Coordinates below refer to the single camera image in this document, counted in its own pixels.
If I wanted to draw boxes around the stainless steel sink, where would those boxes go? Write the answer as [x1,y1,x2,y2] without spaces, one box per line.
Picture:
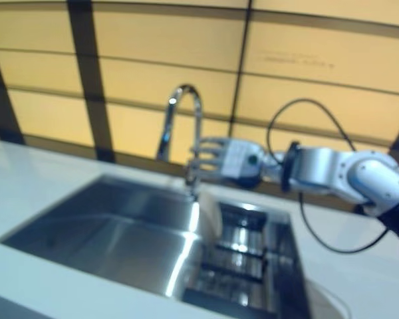
[0,172,312,319]

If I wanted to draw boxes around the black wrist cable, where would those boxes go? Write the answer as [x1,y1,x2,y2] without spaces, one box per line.
[267,98,392,253]

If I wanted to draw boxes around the white ceramic plate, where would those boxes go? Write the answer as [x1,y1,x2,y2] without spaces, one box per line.
[198,191,223,239]

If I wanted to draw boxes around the dark metal sink drying rack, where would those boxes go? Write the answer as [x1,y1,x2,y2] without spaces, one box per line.
[182,202,270,315]

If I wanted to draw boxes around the dark window frame grid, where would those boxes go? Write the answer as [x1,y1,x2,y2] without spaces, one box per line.
[0,0,399,217]

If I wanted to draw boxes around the dark robot right hand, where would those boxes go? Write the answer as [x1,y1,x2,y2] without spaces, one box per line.
[186,136,265,189]

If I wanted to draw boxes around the chrome gooseneck faucet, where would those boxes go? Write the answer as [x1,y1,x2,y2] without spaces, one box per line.
[156,83,203,200]

